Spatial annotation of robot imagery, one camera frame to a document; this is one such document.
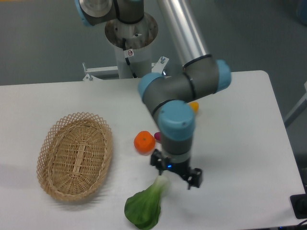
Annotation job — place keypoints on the black device at table corner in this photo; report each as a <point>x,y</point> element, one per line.
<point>299,205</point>

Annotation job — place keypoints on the purple sweet potato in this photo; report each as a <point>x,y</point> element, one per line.
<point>157,137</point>

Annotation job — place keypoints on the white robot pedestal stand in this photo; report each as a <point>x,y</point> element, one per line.
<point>132,44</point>

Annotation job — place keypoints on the orange mandarin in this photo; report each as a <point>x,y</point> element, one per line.
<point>144,143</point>

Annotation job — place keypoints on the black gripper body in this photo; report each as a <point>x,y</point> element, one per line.
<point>178,164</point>

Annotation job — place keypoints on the green leafy vegetable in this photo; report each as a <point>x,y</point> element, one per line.
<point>144,208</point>

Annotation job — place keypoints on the woven wicker basket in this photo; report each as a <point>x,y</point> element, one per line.
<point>75,157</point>

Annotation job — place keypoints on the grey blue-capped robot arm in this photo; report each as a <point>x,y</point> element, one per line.
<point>167,98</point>

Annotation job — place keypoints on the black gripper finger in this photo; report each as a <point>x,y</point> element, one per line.
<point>158,161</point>
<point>193,177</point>

